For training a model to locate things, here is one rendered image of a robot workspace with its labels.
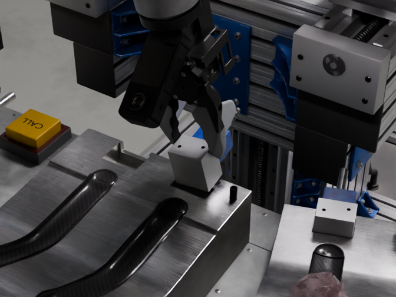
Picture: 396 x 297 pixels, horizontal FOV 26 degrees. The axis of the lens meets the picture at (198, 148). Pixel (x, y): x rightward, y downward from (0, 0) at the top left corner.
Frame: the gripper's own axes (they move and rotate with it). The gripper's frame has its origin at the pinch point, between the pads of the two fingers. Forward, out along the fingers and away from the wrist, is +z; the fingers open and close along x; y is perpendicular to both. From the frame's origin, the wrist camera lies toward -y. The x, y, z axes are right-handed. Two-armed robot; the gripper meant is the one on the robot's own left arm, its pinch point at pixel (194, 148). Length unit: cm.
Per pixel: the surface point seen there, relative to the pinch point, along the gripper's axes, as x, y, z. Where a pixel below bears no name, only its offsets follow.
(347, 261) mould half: -20.1, -1.1, 11.8
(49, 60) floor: 146, 106, 91
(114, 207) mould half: 6.9, -9.7, 3.4
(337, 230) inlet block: -17.3, 2.5, 10.9
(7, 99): 28.2, -2.6, -3.3
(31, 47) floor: 157, 110, 90
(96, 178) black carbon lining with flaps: 12.1, -6.3, 3.2
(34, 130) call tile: 31.2, 1.8, 6.7
